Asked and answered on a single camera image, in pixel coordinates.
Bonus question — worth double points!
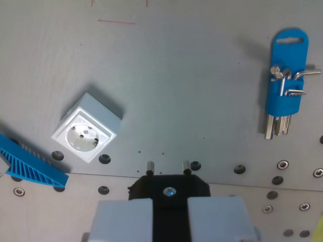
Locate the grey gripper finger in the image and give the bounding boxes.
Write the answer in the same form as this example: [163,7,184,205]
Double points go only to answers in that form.
[88,198,154,242]
[187,196,261,242]

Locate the black two-pin plug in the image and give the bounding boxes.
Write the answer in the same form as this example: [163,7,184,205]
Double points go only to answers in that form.
[128,160,211,242]

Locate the largest silver hex key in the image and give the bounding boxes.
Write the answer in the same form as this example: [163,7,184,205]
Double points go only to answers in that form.
[265,65,281,140]

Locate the blue ribbed plastic rack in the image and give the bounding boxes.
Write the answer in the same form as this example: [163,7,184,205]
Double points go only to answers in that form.
[0,131,69,189]

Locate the thick silver hex key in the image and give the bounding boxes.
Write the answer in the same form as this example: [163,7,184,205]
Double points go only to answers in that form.
[274,72,284,136]

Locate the small silver hex key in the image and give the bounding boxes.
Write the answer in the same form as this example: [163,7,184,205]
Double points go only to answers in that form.
[284,89,307,97]

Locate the medium silver hex key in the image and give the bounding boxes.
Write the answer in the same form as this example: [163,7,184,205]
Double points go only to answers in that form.
[279,69,292,135]

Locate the long-armed silver hex key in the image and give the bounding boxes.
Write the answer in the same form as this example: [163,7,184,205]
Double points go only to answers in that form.
[289,69,322,132]

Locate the blue hex key holder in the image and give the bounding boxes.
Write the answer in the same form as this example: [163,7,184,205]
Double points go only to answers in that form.
[264,30,310,117]

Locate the white wall socket box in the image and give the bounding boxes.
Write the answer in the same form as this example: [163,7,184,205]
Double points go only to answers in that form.
[51,92,124,164]

